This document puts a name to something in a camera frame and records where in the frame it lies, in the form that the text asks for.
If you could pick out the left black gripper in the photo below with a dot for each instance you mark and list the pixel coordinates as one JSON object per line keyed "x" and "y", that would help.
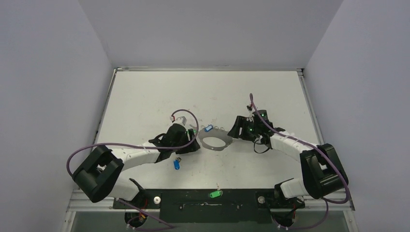
{"x": 192, "y": 147}

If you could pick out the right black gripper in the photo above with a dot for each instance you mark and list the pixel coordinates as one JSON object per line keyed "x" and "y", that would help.
{"x": 239, "y": 127}

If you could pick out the blue key tag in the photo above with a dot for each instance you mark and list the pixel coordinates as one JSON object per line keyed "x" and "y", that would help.
{"x": 208, "y": 128}
{"x": 176, "y": 163}

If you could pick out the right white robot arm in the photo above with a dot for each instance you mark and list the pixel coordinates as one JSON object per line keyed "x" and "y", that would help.
{"x": 321, "y": 170}

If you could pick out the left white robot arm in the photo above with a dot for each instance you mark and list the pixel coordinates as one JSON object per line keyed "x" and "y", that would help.
{"x": 99, "y": 175}

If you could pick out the green key tag on base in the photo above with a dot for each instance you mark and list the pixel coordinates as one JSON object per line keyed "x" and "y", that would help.
{"x": 217, "y": 193}

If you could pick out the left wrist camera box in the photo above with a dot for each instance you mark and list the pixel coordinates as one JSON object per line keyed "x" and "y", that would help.
{"x": 178, "y": 120}

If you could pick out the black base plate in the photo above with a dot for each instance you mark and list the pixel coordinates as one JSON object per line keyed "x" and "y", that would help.
{"x": 233, "y": 205}

